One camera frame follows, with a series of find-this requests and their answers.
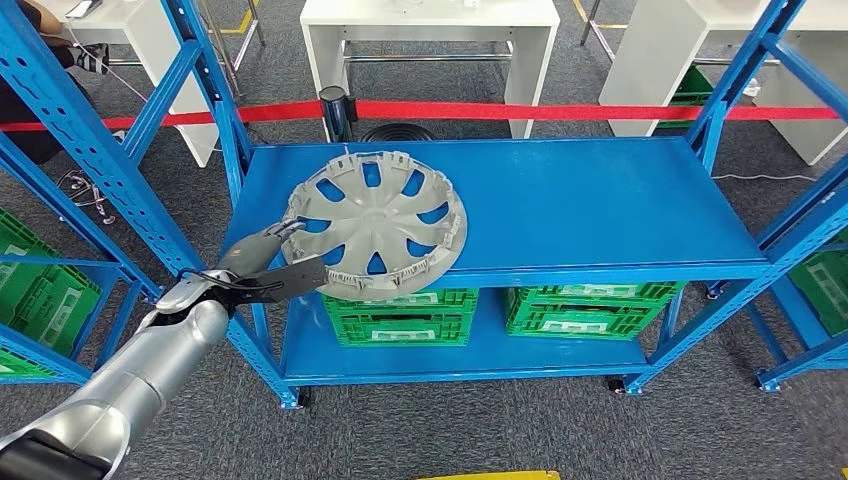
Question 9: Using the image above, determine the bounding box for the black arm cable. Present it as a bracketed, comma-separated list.
[177, 268, 266, 296]

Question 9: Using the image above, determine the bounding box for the grey plastic hubcap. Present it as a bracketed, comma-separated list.
[281, 149, 469, 303]

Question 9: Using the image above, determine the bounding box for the white table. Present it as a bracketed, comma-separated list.
[299, 0, 561, 140]
[39, 0, 220, 168]
[599, 0, 848, 166]

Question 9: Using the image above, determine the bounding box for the office chair base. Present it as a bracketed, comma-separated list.
[56, 168, 117, 227]

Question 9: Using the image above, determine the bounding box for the black stanchion post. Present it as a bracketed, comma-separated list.
[319, 86, 359, 144]

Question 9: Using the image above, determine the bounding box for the white floor cable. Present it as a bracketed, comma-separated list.
[712, 172, 819, 183]

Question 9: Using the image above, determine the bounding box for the blue steel shelf rack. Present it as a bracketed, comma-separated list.
[755, 228, 848, 393]
[0, 132, 164, 387]
[0, 0, 848, 411]

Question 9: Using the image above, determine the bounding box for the red barrier belt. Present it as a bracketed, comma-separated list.
[0, 99, 841, 134]

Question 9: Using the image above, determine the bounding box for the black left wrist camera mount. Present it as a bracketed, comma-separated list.
[231, 254, 331, 306]

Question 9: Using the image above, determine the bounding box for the person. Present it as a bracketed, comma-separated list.
[0, 0, 111, 167]

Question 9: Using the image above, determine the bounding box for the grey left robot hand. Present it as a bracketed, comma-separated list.
[215, 218, 307, 280]

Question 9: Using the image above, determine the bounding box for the black stanchion base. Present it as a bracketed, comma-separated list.
[359, 123, 439, 144]

